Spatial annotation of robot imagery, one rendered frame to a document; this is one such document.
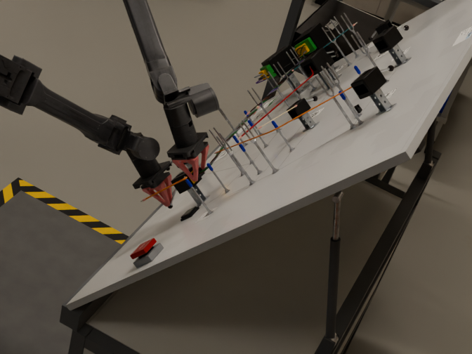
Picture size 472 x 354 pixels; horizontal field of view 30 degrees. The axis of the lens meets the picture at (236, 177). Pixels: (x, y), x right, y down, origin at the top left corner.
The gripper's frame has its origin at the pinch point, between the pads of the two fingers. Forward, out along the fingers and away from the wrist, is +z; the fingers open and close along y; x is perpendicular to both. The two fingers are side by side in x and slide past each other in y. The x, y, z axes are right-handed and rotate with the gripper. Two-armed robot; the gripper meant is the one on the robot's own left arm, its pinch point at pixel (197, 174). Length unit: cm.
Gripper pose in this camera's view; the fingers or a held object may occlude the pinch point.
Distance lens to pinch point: 218.6
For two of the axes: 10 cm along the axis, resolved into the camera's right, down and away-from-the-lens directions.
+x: -8.6, 0.0, 5.1
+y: 4.3, -5.1, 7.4
